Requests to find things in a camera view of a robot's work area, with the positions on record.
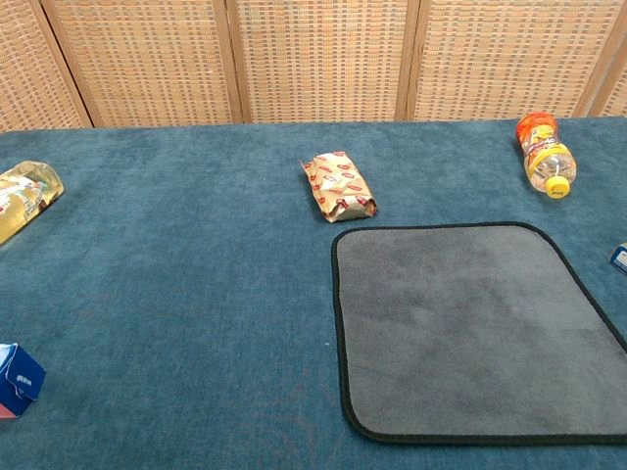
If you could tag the grey green-backed cloth mat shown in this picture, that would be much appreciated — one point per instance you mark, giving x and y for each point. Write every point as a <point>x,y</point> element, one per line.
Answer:
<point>465,333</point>

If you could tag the beige red-print snack packet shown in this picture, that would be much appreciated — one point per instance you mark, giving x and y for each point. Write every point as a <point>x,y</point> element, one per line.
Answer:
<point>338,188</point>

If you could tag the blue felt table cover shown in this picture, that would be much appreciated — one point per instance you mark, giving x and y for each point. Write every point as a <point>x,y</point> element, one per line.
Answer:
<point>196,294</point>

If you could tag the woven wooden folding screen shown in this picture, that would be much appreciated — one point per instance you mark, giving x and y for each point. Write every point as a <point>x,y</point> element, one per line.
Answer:
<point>318,59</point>

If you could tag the orange-label bottle with yellow cap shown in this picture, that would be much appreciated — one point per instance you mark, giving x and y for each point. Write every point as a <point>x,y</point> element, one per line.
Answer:
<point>546,156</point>

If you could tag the clear bottle with pale liquid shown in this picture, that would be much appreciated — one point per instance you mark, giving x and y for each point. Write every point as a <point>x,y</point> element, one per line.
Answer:
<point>24,196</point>

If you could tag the blue box at edge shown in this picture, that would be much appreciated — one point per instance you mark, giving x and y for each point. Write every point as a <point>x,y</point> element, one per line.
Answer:
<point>621,258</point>

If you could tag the long blue cookie box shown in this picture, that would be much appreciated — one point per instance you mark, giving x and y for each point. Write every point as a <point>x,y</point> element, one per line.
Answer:
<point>22,379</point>

